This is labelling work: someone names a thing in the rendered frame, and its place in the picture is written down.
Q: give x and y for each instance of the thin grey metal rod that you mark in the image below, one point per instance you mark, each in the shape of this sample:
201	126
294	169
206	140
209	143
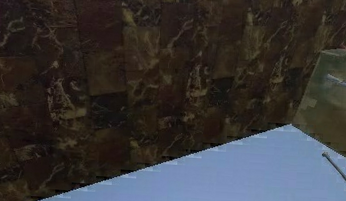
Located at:
341	174

